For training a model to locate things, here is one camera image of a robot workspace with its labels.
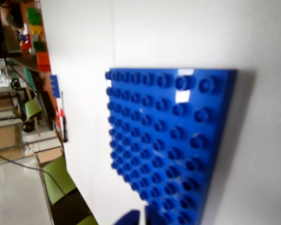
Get white foam board sheet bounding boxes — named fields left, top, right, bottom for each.
left=112, top=0, right=281, bottom=225
left=40, top=0, right=146, bottom=225

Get blue 8x8 studded baseplate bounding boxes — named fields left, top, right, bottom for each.
left=104, top=67, right=237, bottom=225

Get grey floor cable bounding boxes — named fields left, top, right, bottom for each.
left=0, top=147, right=67, bottom=196

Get green toy brick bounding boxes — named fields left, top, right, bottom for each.
left=33, top=41, right=48, bottom=53
left=26, top=7, right=43, bottom=25

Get orange stacked toy bricks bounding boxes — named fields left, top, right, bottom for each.
left=36, top=52, right=52, bottom=72

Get red toy brick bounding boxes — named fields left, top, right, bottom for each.
left=21, top=34, right=33, bottom=55

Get blue toy brick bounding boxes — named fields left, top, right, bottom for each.
left=50, top=75, right=62, bottom=98

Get red black handled screwdriver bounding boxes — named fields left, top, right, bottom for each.
left=59, top=91, right=69, bottom=143

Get yellow toy brick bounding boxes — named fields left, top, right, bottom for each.
left=29, top=24, right=44, bottom=36

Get green seat chair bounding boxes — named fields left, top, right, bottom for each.
left=24, top=98, right=42, bottom=132
left=76, top=214, right=99, bottom=225
left=38, top=154, right=78, bottom=207

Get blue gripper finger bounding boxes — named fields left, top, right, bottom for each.
left=144, top=205, right=164, bottom=225
left=113, top=209, right=141, bottom=225

